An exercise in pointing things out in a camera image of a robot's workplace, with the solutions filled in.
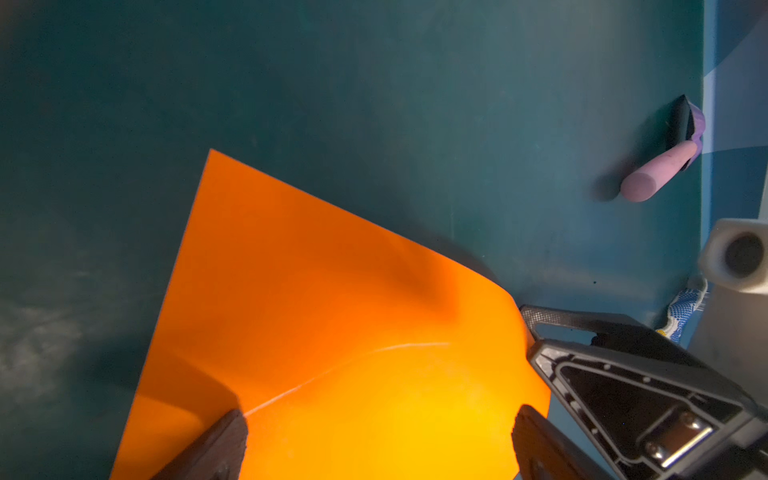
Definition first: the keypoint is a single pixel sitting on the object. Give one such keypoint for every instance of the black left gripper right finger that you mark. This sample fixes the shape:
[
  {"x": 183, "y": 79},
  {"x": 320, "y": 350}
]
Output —
[{"x": 544, "y": 452}]

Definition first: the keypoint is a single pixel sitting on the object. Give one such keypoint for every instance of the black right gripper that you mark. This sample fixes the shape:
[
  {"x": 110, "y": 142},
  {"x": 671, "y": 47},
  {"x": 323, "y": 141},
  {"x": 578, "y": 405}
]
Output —
[{"x": 647, "y": 414}]

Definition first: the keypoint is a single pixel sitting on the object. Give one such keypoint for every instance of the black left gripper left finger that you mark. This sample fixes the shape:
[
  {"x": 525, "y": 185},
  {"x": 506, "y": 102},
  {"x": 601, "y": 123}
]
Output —
[{"x": 217, "y": 454}]

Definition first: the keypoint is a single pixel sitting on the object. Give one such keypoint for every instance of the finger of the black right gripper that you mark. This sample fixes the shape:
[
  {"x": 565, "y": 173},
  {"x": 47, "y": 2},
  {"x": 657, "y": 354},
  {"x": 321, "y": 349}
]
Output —
[{"x": 604, "y": 327}]

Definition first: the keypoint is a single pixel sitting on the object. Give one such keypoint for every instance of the orange square paper sheet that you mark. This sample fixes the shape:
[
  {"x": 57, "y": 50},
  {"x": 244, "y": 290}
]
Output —
[{"x": 351, "y": 351}]

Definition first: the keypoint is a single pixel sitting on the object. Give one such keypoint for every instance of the blue dotted glove right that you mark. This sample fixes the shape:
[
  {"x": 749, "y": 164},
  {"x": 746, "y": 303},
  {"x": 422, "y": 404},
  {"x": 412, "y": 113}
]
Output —
[{"x": 683, "y": 307}]

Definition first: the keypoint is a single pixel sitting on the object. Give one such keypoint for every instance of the purple pink toy spatula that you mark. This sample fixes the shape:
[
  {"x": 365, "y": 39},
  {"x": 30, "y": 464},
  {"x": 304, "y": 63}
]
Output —
[{"x": 687, "y": 128}]

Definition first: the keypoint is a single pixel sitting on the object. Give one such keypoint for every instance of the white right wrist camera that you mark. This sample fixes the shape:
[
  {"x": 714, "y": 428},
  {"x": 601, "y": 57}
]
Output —
[{"x": 735, "y": 255}]

